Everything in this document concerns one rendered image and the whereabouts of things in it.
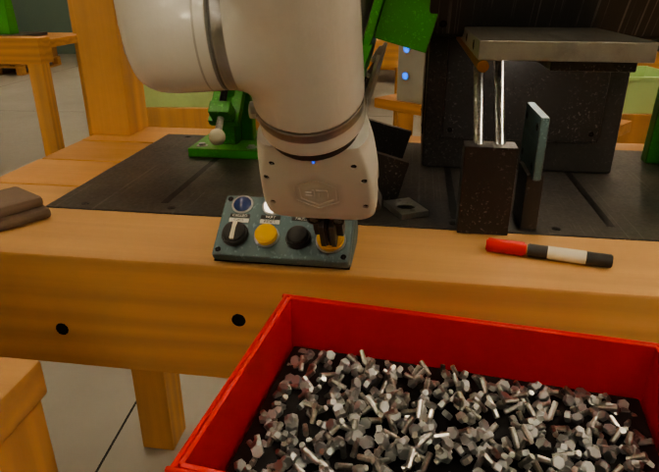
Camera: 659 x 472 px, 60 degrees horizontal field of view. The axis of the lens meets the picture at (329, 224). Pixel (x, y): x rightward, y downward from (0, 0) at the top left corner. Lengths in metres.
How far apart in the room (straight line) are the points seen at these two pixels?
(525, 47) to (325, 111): 0.26
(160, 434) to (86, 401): 0.35
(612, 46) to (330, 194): 0.30
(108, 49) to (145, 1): 0.92
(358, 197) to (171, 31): 0.21
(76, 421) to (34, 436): 1.27
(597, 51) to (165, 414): 1.38
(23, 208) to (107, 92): 0.55
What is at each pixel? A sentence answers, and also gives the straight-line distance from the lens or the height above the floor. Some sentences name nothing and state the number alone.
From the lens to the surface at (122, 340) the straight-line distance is 0.73.
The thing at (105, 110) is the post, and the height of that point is 0.93.
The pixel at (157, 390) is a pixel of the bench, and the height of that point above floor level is 0.20.
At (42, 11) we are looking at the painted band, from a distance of 12.38.
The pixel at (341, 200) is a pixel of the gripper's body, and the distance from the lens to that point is 0.49.
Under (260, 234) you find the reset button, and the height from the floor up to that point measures 0.93.
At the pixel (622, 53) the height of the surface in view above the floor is 1.12.
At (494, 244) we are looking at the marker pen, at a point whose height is 0.91.
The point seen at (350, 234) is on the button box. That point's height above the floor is 0.93.
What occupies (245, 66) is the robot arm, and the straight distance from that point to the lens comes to 0.37.
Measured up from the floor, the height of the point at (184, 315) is 0.83.
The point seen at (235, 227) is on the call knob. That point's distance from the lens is 0.62.
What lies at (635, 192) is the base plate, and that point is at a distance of 0.94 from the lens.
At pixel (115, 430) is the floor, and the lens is 1.85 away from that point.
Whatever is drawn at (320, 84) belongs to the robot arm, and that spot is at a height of 1.12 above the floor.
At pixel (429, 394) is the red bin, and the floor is 0.88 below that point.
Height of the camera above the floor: 1.18
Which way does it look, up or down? 23 degrees down
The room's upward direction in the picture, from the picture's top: straight up
